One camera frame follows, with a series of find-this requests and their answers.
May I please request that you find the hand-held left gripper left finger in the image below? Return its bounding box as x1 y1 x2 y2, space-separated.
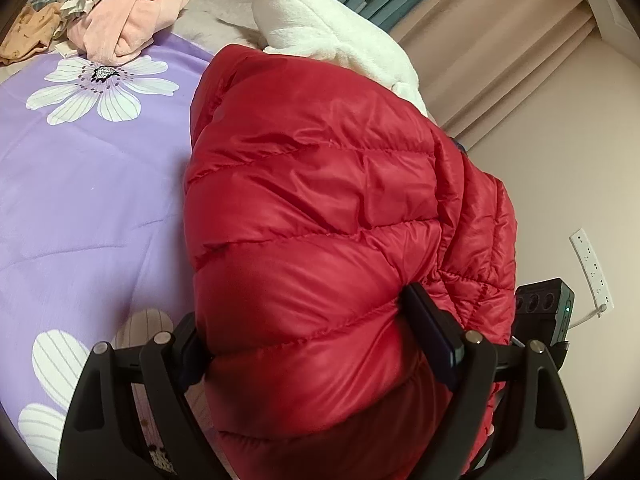
56 311 241 480

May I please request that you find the purple floral blanket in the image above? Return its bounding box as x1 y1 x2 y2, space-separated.
0 30 237 467

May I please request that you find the grey bed sheet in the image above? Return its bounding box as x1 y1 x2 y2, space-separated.
150 0 267 54

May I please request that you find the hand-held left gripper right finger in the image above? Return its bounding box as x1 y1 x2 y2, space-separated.
400 282 586 480

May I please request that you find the white fleece garment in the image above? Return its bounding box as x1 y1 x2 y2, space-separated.
232 0 432 119

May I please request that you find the red puffer jacket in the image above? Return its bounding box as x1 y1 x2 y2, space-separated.
182 44 519 480

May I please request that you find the beige curtain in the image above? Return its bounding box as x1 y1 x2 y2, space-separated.
387 0 609 144

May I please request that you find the pink garment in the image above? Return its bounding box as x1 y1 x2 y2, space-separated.
66 0 199 66

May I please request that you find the white cable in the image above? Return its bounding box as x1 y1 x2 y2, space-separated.
567 305 609 331

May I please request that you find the tan garment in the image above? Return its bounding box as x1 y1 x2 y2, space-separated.
0 2 64 66

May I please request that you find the white power strip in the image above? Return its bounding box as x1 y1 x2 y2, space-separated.
570 228 614 317

